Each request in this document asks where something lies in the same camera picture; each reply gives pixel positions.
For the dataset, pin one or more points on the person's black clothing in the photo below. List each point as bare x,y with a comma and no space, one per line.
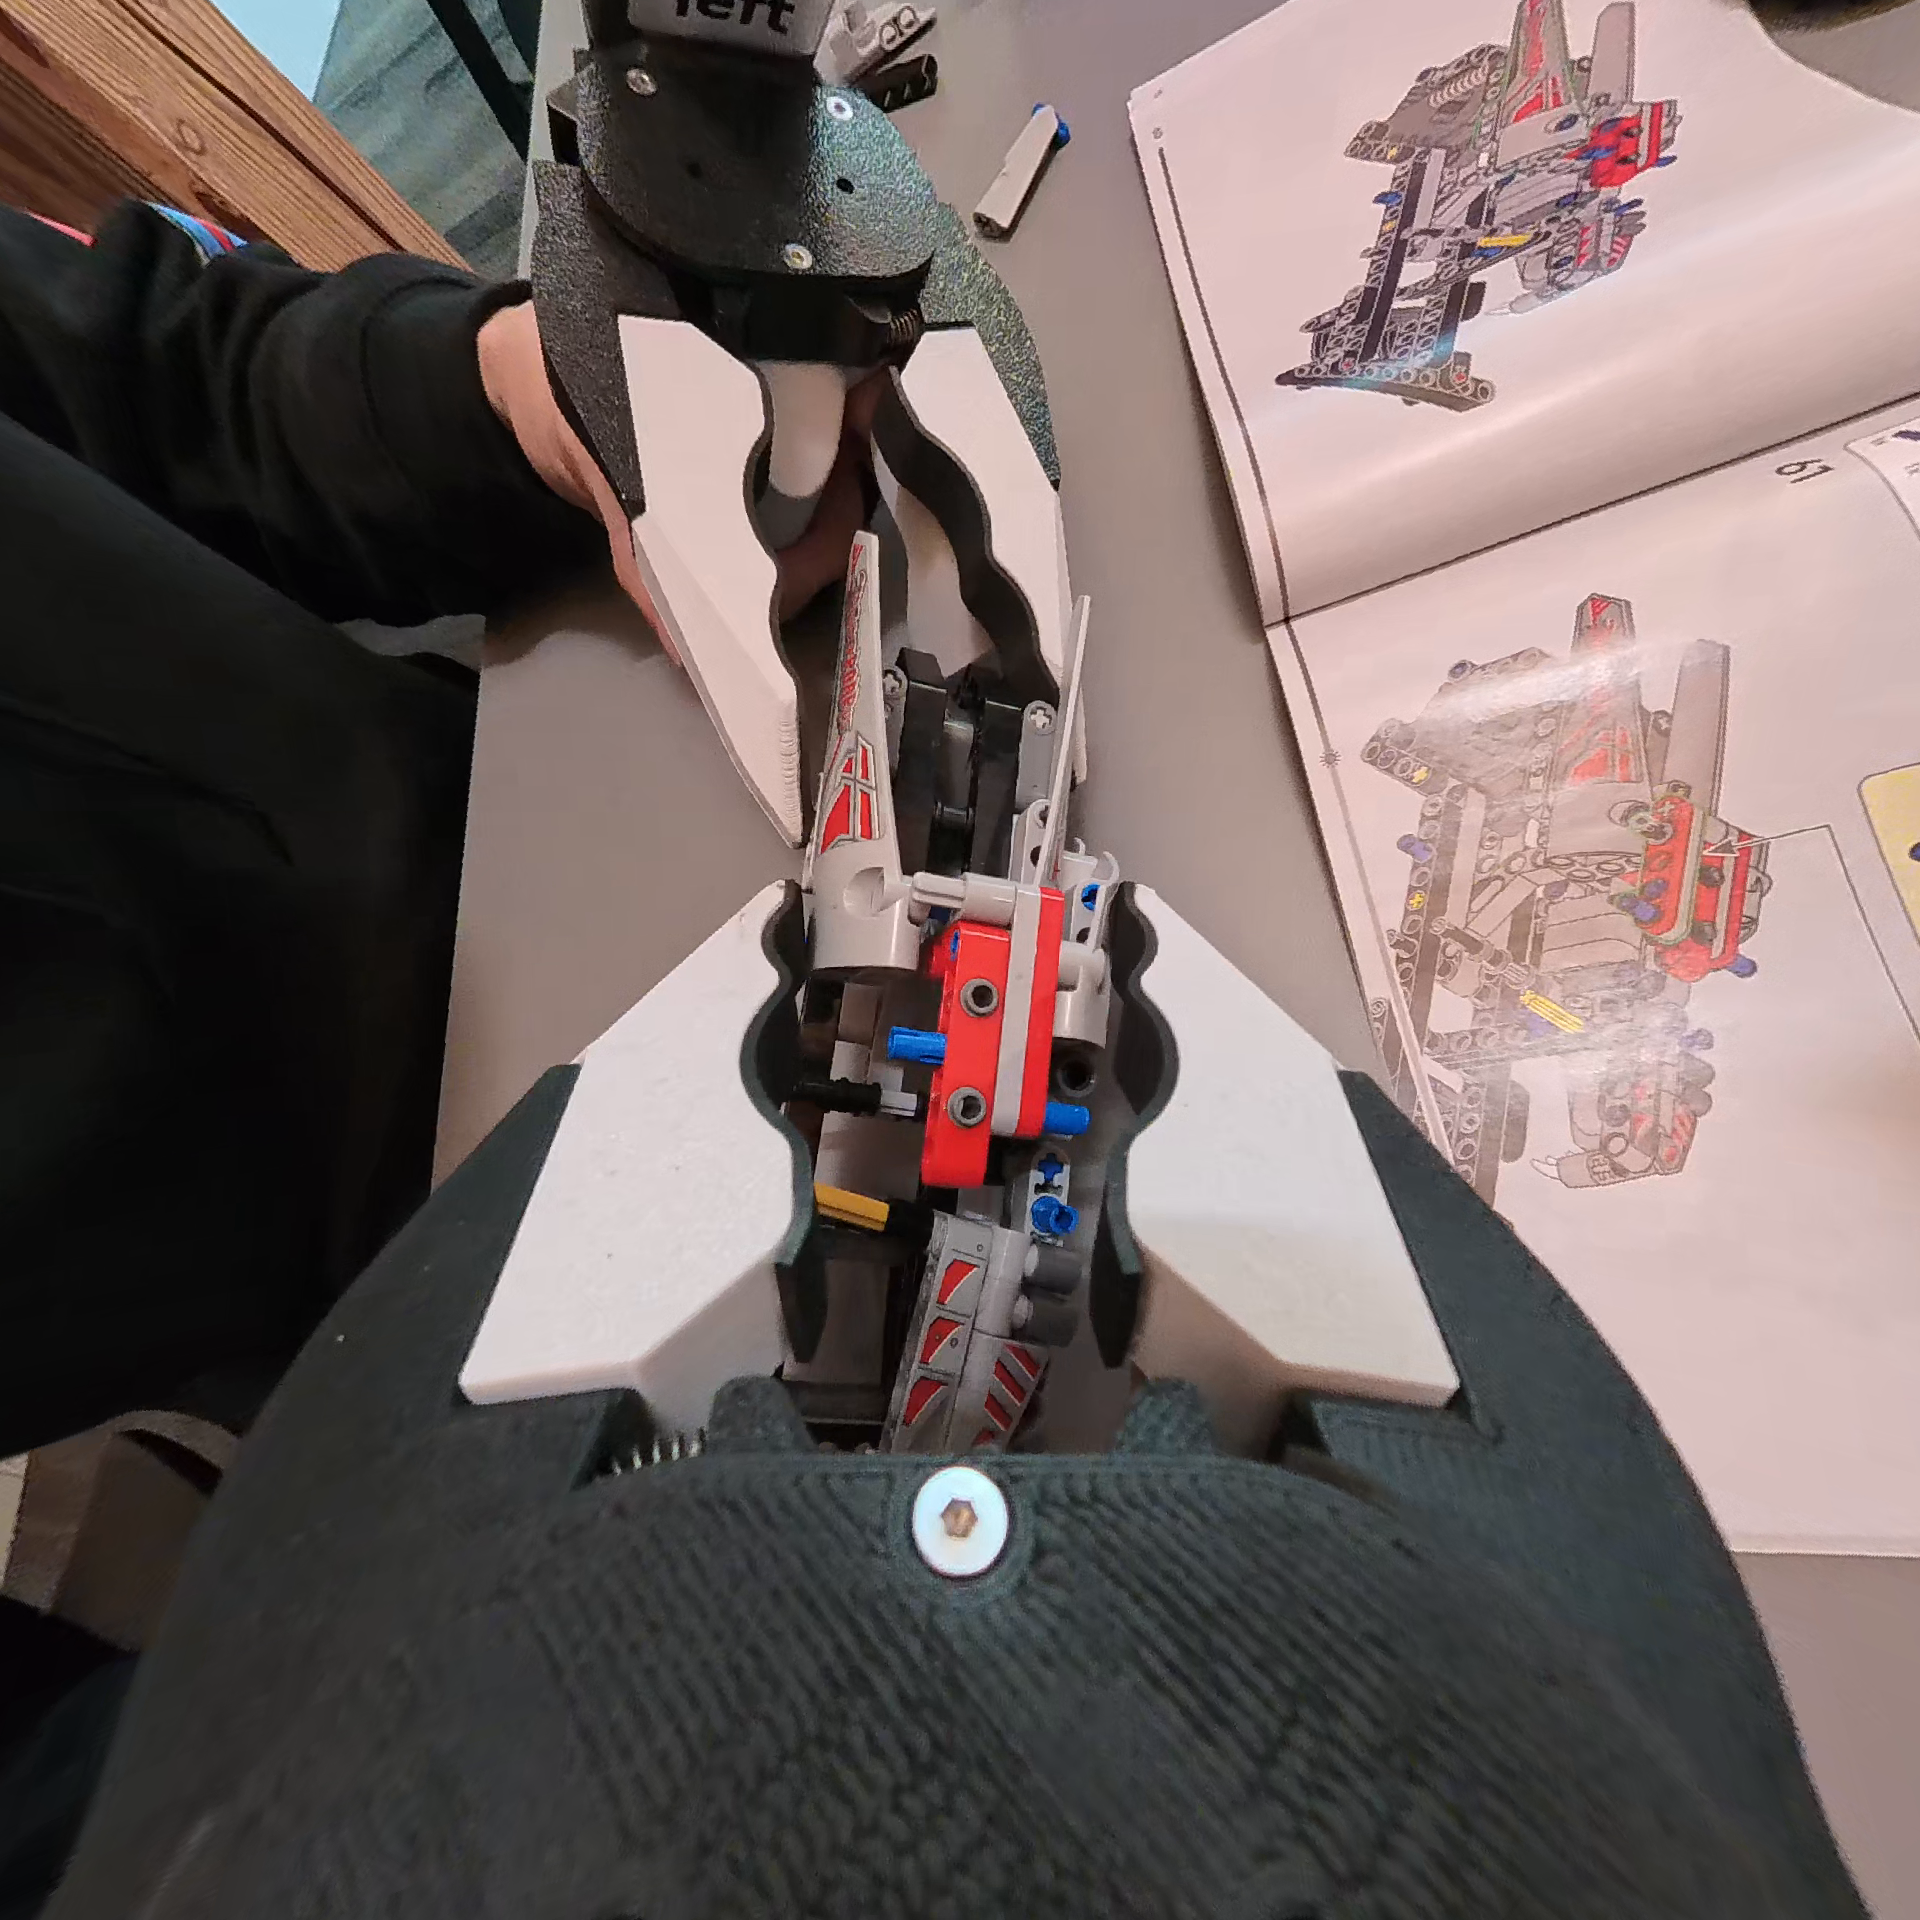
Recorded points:
181,974

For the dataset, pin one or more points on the light grey brick piece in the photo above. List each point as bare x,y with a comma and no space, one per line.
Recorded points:
879,24

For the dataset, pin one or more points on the person's left hand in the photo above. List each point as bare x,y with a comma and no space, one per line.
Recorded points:
562,451

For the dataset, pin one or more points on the grey brick with blue pin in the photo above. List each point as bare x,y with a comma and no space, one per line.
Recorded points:
1017,172

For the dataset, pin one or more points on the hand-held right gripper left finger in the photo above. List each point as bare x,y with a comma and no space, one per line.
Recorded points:
629,1201

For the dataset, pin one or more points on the open instruction booklet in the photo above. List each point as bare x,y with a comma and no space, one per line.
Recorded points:
1724,1350

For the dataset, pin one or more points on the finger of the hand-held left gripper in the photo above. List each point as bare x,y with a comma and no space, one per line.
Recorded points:
697,495
996,436

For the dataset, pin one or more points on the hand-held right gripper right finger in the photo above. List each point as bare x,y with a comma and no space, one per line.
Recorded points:
1290,1201

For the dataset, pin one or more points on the grey red brick truck model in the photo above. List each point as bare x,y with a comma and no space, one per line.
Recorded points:
983,1036

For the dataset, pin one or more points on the grey desk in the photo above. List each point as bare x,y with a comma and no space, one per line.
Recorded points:
599,901

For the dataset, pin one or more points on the wooden furniture panel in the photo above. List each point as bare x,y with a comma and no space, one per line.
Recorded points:
90,89

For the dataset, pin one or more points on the black brick piece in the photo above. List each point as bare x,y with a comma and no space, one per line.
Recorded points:
905,78

